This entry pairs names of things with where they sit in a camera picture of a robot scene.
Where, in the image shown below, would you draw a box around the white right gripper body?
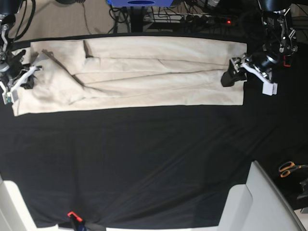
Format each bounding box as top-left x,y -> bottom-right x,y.
0,49 -> 44,105

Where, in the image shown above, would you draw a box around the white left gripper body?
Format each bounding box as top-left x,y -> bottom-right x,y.
229,51 -> 279,96

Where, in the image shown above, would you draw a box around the white T-shirt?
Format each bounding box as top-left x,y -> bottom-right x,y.
12,36 -> 247,116

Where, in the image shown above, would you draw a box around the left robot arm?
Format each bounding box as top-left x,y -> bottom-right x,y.
221,0 -> 298,96

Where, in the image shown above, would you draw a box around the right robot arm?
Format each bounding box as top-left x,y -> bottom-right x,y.
0,0 -> 42,104

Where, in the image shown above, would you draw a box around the orange black tool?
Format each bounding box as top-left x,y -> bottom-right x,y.
283,55 -> 292,67

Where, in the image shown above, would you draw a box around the black power strip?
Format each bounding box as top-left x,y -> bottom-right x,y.
143,13 -> 238,26

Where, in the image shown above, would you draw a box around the black table cloth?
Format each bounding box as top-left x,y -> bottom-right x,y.
0,43 -> 308,229

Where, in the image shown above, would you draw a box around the blue plastic bin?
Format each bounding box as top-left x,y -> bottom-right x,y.
107,0 -> 174,7

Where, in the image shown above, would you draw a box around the red black clamp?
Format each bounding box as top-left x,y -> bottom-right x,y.
66,211 -> 106,231

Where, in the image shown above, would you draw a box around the orange handled scissors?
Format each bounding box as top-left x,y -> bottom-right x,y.
278,161 -> 308,178

